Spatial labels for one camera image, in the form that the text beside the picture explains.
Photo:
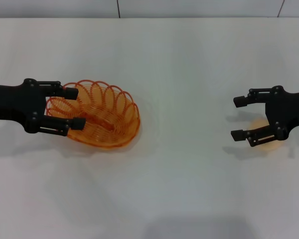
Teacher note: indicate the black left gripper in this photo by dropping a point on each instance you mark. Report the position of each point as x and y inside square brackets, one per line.
[15, 102]

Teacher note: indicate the round pale bread bun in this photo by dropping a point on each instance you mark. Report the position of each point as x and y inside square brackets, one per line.
[258, 124]

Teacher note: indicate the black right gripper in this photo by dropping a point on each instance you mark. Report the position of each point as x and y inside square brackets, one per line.
[286, 109]

